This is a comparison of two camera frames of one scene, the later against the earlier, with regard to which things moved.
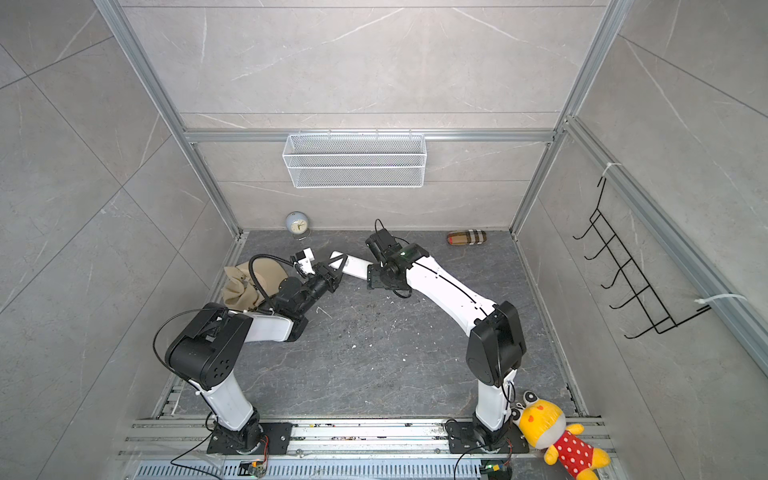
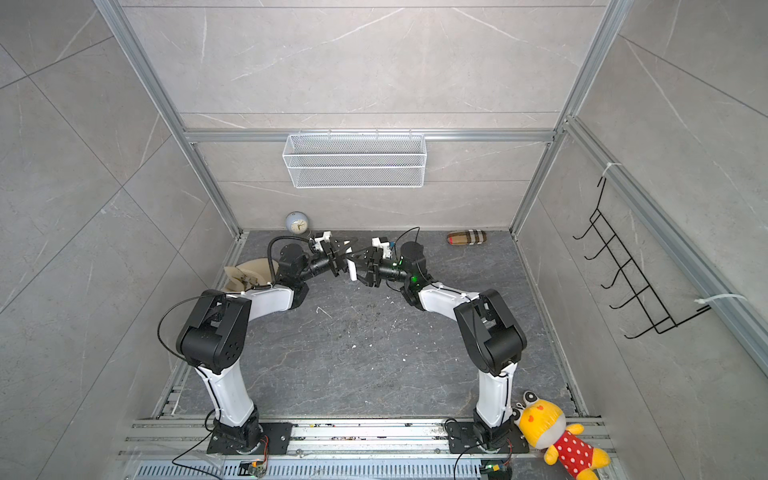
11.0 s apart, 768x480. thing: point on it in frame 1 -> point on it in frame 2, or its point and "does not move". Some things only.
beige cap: (239, 291) does not move
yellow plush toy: (543, 424) does not move
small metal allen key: (323, 311) does not move
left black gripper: (327, 276) -> (335, 255)
